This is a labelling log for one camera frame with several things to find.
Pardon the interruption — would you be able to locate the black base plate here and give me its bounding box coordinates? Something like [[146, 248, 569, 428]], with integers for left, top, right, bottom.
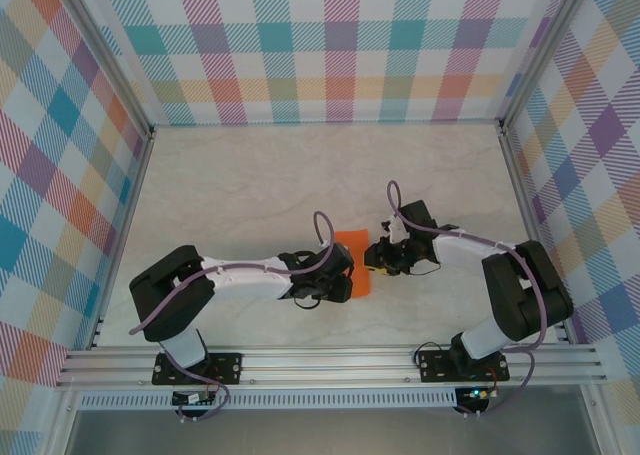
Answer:
[[417, 349, 511, 384], [152, 352, 244, 387]]

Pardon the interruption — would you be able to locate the thin aluminium table rail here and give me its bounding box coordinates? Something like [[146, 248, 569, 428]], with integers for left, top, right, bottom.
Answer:
[[149, 118, 504, 129]]

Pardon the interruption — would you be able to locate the wide aluminium mounting rail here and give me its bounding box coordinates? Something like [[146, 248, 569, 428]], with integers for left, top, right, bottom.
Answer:
[[54, 344, 609, 390]]

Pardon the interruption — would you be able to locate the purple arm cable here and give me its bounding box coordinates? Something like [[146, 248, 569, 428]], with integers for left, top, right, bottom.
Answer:
[[129, 211, 347, 424], [387, 179, 549, 419]]

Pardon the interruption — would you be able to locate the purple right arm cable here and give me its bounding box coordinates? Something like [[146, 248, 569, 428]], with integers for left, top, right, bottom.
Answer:
[[387, 179, 549, 419]]

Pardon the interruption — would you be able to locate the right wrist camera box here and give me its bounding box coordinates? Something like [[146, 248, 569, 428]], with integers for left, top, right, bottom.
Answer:
[[380, 217, 409, 242]]

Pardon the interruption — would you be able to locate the orange square paper sheet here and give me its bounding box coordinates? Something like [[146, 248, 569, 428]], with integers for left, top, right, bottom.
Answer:
[[333, 228, 373, 299]]

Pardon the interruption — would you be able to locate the slotted grey cable duct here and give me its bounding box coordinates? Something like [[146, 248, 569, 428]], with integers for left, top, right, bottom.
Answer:
[[77, 392, 459, 410]]

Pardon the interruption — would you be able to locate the aluminium table side rail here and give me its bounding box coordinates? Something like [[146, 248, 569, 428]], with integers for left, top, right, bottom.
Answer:
[[84, 127, 157, 351], [497, 119, 574, 346]]

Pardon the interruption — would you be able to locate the grey metal panel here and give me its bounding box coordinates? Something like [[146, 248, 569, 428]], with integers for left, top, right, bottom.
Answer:
[[64, 408, 601, 455]]

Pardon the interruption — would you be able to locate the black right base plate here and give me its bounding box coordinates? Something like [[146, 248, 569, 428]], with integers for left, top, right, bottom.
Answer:
[[417, 349, 511, 384]]

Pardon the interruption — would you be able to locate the aluminium frame post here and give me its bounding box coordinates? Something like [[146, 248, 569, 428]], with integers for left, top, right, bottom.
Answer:
[[498, 0, 591, 132], [52, 0, 155, 137]]

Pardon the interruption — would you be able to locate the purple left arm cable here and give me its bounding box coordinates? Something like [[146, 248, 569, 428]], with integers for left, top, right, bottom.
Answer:
[[129, 211, 347, 424]]

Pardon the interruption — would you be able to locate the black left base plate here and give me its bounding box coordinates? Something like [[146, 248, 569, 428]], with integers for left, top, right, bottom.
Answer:
[[152, 352, 244, 387]]

